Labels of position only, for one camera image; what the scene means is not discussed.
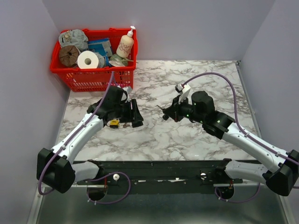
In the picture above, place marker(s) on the blue plastic package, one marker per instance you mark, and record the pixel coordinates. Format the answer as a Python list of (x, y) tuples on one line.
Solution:
[(102, 46)]

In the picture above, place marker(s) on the brown paper roll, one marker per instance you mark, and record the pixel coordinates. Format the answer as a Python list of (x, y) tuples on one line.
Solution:
[(68, 56)]

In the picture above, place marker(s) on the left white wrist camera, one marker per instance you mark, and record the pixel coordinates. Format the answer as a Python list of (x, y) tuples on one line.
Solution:
[(126, 94)]

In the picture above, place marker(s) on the white toilet paper roll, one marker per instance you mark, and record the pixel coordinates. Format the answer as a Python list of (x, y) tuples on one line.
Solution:
[(88, 60)]

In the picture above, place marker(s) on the cream pump lotion bottle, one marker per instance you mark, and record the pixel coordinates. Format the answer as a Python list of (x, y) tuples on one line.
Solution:
[(126, 43)]

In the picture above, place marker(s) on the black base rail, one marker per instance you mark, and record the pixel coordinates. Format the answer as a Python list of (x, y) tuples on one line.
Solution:
[(163, 177)]

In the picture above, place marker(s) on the grey crumpled printed bag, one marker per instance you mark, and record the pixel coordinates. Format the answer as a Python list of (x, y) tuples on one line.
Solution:
[(75, 38)]

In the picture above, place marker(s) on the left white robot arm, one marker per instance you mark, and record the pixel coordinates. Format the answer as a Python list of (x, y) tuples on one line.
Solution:
[(56, 167)]

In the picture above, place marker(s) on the green white packet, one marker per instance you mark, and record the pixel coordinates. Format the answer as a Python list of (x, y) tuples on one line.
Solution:
[(117, 61)]

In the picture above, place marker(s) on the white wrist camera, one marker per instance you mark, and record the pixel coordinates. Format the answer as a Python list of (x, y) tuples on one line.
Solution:
[(183, 90), (126, 94)]

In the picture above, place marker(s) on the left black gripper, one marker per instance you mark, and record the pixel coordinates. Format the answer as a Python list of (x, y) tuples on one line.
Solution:
[(134, 115)]

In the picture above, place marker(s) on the red plastic basket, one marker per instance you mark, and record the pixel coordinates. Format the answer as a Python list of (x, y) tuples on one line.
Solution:
[(87, 80)]

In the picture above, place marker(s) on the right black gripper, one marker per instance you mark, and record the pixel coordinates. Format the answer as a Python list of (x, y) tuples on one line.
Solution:
[(173, 111)]

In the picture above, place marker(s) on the yellow padlock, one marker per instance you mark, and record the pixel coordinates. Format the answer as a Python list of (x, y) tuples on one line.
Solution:
[(114, 123)]

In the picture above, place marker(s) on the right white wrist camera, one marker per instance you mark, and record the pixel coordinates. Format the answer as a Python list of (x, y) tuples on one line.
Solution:
[(183, 90)]

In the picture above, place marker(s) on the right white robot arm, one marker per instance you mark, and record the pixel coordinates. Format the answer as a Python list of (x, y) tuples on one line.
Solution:
[(277, 168)]

